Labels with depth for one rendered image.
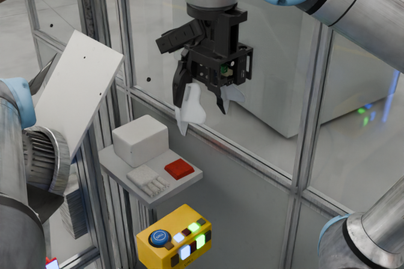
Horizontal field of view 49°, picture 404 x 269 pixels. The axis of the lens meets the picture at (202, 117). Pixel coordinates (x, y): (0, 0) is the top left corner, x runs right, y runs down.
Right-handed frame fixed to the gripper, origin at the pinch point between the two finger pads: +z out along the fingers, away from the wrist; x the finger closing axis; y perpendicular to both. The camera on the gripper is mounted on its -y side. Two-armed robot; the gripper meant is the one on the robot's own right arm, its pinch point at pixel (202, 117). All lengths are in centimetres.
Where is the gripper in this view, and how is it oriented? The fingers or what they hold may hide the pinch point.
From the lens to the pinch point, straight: 74.2
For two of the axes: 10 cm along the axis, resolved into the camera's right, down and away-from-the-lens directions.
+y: 6.9, 3.9, -6.1
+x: 7.3, -3.7, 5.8
